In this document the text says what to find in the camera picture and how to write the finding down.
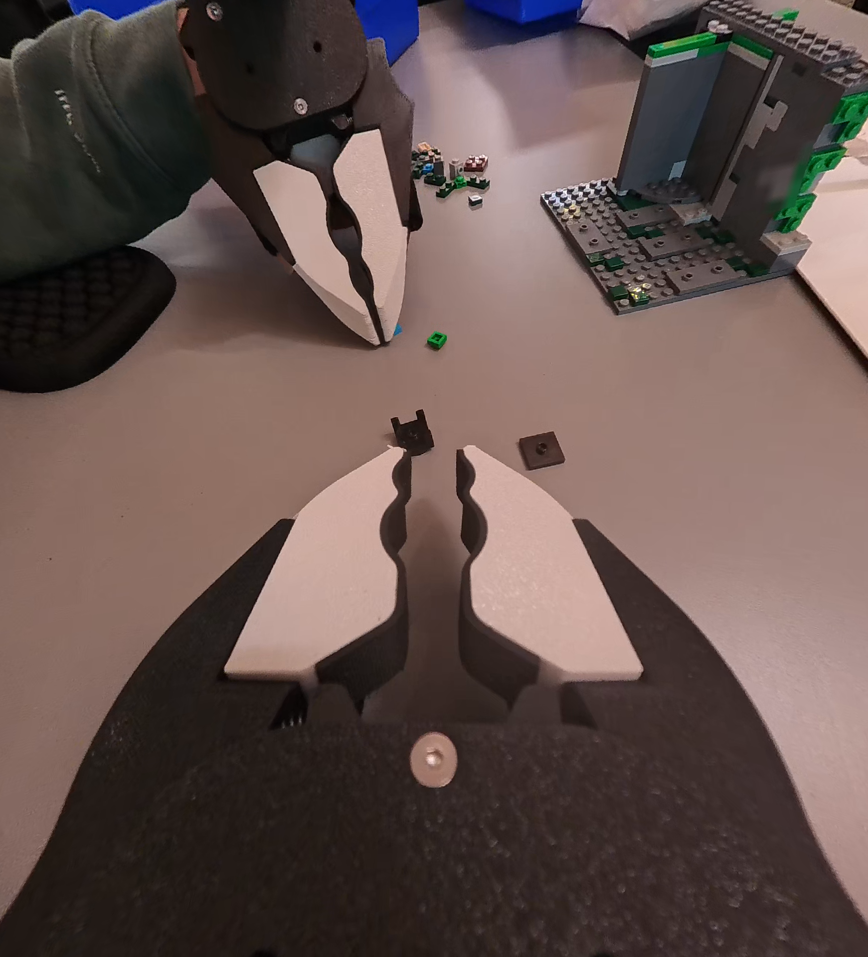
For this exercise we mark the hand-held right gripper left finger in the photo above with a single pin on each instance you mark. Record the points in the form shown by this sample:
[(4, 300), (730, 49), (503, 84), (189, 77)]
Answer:
[(329, 590)]

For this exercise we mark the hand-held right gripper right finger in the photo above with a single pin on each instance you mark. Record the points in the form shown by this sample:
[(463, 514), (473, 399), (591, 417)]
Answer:
[(546, 590)]

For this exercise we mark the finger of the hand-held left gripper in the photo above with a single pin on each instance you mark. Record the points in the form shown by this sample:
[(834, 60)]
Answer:
[(306, 239), (378, 209)]

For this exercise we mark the small green toy brick plate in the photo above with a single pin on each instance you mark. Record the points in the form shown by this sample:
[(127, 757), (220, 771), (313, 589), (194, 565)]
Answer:
[(437, 340)]

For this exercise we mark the black clip toy brick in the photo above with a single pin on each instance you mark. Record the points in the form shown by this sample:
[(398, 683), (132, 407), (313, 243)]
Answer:
[(413, 433)]

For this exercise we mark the person's left forearm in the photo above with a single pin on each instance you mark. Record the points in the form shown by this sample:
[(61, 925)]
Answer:
[(67, 149)]

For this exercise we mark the grey desk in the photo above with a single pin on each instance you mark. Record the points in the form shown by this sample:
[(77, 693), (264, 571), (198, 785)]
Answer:
[(628, 419)]

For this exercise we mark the pile of small toy bricks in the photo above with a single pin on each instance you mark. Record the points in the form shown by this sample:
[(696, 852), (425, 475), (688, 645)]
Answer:
[(452, 176)]

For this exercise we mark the blue plastic bin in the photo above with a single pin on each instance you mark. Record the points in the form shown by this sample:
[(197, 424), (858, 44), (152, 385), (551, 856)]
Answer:
[(389, 26), (523, 7)]

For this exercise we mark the dark grey square brick plate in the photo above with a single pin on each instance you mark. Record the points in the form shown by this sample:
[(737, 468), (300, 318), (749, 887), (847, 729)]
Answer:
[(541, 451)]

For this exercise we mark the white plastic bag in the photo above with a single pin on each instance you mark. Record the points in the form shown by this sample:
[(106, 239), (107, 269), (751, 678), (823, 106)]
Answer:
[(636, 15)]

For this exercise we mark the grey toy brick cliff model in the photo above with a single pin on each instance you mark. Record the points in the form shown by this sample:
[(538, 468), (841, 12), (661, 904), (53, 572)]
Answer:
[(703, 149)]

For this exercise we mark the white stand base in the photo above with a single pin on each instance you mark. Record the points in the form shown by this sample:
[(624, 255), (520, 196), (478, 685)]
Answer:
[(867, 284)]

